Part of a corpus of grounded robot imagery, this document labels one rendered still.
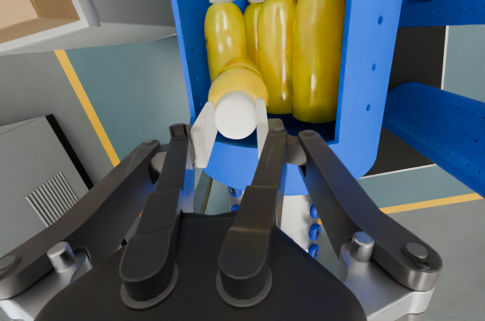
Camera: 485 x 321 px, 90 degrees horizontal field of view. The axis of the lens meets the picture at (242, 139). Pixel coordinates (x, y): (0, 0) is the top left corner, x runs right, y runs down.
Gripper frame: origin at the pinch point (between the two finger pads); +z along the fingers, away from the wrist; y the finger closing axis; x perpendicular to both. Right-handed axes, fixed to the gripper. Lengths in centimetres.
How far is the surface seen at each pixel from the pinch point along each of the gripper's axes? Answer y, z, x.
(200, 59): -6.9, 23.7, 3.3
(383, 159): 77, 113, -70
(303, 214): 13, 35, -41
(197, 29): -6.7, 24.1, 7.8
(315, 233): 15, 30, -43
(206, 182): -26, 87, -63
